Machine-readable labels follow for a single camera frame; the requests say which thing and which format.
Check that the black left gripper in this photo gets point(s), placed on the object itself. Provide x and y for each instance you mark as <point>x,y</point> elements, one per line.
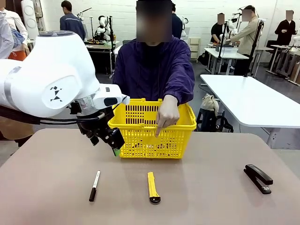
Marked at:
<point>96,124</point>

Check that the person's left forearm purple sleeve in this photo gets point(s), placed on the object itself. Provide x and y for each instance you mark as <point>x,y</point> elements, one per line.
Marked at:
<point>185,89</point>

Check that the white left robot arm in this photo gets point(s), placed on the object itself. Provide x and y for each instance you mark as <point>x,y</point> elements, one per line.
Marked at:
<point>58,77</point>

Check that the yellow plastic shopping basket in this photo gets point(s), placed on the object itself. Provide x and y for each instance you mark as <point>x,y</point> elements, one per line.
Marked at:
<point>178,140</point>

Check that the person in purple jacket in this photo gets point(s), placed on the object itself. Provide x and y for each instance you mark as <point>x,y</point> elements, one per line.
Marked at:
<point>150,70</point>

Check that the person in dark blue top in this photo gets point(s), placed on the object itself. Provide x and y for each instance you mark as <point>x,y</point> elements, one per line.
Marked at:
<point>176,23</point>

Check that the person in orange trousers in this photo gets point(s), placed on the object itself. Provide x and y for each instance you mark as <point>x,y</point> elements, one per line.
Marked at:
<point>18,32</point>

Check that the person in white shirt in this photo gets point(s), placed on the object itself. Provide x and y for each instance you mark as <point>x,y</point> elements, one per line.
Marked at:
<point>4,37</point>

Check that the person in black t-shirt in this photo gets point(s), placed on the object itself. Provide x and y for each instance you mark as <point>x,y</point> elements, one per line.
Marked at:
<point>218,30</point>

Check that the person in black sweater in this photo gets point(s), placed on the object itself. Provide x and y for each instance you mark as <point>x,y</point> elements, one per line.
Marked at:
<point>286,28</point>

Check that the person's left hand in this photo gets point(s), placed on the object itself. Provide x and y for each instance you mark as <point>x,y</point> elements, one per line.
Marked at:
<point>167,112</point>

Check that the white marker black cap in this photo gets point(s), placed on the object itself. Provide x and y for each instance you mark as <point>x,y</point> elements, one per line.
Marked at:
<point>94,186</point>

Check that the yellow utility knife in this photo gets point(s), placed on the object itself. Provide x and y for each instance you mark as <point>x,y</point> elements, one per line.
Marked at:
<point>153,187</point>

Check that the cluttered background desk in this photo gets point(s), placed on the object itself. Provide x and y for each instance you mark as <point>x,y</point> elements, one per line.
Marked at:
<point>100,47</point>

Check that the black stand pole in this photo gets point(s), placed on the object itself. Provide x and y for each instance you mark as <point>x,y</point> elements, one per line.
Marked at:
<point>112,47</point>

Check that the black stool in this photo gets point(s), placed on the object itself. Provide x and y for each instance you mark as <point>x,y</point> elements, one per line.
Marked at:
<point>206,119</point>

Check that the beige cloth bag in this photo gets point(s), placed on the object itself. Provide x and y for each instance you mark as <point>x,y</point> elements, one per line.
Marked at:
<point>209,102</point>

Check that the white black background robot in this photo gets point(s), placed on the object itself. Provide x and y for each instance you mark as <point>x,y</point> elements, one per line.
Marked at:
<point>102,25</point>

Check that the black backpack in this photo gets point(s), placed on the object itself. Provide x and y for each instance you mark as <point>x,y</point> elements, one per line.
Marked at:
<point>225,125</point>

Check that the man in blue jacket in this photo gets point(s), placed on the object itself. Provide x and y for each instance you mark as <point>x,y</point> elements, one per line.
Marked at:
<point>71,23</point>

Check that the black bag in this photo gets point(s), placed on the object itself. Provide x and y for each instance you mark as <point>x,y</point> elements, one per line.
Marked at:
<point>204,58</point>

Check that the white drawer cabinet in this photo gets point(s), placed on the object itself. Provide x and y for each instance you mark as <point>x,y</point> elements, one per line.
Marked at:
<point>194,47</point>

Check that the white standing air conditioner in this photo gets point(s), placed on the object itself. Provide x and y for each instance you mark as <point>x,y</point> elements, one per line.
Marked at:
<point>29,16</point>

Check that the black tripod stand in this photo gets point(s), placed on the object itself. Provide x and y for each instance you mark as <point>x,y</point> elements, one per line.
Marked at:
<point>254,47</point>
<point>221,47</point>

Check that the white background table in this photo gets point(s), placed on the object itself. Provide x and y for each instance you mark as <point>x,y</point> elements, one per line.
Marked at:
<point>232,55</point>

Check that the large white table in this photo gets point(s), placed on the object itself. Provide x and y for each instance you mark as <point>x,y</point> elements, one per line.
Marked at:
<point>253,100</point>

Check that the black stapler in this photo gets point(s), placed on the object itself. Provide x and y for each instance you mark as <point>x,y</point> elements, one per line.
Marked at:
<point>257,178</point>

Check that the man in beige coat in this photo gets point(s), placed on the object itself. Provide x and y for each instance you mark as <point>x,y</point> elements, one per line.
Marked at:
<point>248,35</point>

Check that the white robot with black joints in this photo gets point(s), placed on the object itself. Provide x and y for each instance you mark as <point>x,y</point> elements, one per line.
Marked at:
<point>235,18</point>

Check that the white desks with metal legs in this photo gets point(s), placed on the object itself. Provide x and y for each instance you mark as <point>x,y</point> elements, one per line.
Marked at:
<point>281,48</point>

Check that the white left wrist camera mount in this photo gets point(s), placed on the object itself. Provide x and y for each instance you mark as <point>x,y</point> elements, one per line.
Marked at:
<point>125,100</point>

